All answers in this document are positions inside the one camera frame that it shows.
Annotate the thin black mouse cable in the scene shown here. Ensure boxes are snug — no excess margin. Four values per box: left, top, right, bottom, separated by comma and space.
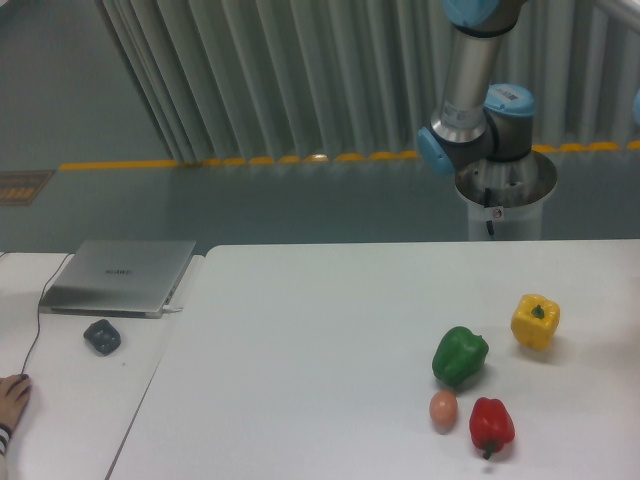
21, 252, 76, 377

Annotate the yellow bell pepper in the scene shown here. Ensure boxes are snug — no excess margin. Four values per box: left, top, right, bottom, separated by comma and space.
511, 294, 561, 351

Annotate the brown egg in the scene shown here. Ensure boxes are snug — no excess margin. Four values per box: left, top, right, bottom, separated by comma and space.
429, 390, 458, 429

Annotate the small black plastic tray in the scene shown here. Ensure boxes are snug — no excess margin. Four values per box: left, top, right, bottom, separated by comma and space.
83, 319, 122, 356

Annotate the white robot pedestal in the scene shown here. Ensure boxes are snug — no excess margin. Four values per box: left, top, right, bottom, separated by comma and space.
455, 151, 558, 241

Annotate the striped sleeve forearm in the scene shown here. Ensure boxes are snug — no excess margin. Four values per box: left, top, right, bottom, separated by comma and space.
0, 424, 12, 480

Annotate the white pleated curtain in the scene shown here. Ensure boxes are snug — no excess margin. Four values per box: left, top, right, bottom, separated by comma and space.
100, 1, 639, 164

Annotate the green bell pepper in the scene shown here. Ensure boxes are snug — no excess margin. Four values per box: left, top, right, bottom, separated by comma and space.
432, 326, 489, 387

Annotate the person's hand on mouse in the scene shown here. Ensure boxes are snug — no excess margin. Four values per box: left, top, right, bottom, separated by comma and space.
0, 374, 32, 433

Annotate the red bell pepper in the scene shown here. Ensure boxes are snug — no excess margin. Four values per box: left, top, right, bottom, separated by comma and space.
469, 397, 516, 460

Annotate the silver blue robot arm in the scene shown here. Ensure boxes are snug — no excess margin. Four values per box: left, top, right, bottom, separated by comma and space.
417, 1, 639, 175

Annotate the silver closed laptop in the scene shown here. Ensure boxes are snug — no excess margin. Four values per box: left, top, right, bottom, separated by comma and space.
39, 240, 196, 318

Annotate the black pedestal cable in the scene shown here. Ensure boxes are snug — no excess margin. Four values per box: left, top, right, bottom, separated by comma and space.
482, 187, 496, 238

